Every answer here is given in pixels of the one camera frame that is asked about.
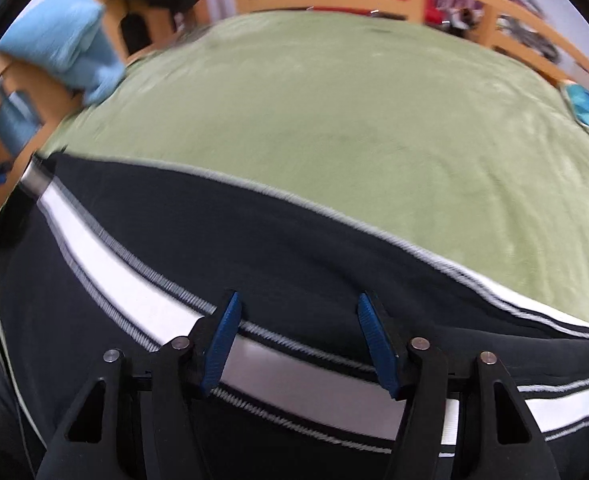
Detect wooden bed frame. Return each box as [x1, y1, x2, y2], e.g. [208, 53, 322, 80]
[0, 0, 589, 261]

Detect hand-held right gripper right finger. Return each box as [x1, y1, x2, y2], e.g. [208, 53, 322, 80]
[357, 291, 562, 480]

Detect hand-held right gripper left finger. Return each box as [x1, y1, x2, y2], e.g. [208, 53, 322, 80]
[34, 290, 242, 480]

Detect light blue fleece robe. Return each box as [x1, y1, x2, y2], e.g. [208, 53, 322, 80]
[0, 0, 125, 121]

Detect black pants with white stripes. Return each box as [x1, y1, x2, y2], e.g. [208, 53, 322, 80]
[0, 152, 589, 480]

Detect green fleece blanket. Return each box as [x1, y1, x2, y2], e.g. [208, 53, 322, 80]
[0, 12, 589, 461]

